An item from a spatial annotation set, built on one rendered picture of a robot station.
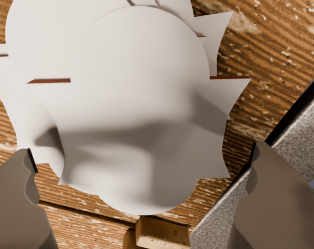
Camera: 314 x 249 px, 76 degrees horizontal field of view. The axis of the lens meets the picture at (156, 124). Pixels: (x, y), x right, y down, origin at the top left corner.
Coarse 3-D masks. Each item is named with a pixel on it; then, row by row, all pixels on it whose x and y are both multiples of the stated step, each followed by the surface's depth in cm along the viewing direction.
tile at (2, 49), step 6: (132, 0) 11; (138, 0) 11; (144, 0) 11; (150, 0) 11; (150, 6) 11; (156, 6) 11; (198, 36) 12; (204, 36) 12; (0, 42) 12; (0, 48) 11; (6, 48) 11; (0, 54) 12; (6, 54) 12
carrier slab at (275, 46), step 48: (0, 0) 12; (192, 0) 13; (240, 0) 13; (288, 0) 13; (240, 48) 15; (288, 48) 15; (240, 96) 16; (288, 96) 16; (0, 144) 17; (240, 144) 18; (48, 192) 20
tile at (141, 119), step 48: (96, 48) 10; (144, 48) 10; (192, 48) 10; (48, 96) 11; (96, 96) 11; (144, 96) 11; (192, 96) 12; (96, 144) 13; (144, 144) 13; (192, 144) 13; (96, 192) 15; (144, 192) 15; (192, 192) 15
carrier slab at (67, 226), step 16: (48, 208) 21; (64, 208) 21; (64, 224) 22; (80, 224) 22; (96, 224) 22; (112, 224) 23; (128, 224) 23; (64, 240) 23; (80, 240) 24; (96, 240) 24; (112, 240) 24
